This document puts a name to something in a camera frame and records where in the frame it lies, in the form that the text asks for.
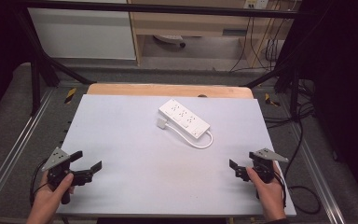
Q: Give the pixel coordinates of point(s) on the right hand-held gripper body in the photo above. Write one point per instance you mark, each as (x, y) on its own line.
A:
(265, 165)

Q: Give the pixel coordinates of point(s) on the person's right hand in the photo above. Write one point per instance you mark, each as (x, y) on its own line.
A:
(268, 196)

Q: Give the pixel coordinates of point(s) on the white foam board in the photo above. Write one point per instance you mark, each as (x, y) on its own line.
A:
(136, 177)

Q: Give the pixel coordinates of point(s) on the black metal stand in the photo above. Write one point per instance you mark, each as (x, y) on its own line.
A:
(294, 93)
(35, 81)

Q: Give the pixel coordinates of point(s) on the white power strip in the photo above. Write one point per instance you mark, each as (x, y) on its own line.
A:
(184, 118)

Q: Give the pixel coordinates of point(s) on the person's left hand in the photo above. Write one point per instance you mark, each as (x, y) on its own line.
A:
(48, 200)

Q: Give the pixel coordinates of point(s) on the grey chair base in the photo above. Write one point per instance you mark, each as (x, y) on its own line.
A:
(167, 38)

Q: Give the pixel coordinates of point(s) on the light wooden desk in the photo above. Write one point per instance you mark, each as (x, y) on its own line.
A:
(192, 23)

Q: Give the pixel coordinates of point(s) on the aluminium rail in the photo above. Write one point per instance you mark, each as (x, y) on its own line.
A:
(318, 174)
(15, 143)

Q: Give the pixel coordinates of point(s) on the black curtain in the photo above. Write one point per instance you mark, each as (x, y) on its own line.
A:
(341, 77)
(0, 46)

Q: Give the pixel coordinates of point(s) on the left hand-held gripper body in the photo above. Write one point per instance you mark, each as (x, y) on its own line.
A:
(56, 158)

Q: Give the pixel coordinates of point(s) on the wooden table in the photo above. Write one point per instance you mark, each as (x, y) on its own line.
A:
(136, 89)

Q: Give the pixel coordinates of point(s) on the yellow black tape mark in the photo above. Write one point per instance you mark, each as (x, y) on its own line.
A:
(70, 95)

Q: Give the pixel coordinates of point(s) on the black metal crossbar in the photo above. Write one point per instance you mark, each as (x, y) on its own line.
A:
(167, 8)

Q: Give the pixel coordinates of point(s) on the white wall socket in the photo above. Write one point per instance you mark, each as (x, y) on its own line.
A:
(255, 3)

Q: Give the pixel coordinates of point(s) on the white cabinet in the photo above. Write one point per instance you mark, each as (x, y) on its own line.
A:
(80, 34)

